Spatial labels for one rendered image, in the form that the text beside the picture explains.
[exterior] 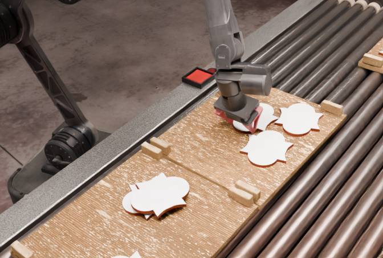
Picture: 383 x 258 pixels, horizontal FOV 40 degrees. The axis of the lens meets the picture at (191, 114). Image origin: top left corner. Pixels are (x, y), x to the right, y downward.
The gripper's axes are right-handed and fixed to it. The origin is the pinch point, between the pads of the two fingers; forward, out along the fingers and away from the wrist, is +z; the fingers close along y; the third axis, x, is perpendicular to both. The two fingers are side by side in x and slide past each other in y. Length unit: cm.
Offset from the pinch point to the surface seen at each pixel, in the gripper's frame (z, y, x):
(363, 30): 24, 0, -66
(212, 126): -0.4, 7.1, 4.2
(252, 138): -0.6, -5.0, 2.7
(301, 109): 4.9, -8.6, -14.3
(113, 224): -12.3, 3.2, 41.9
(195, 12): 145, 187, -158
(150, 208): -13.0, -2.5, 35.0
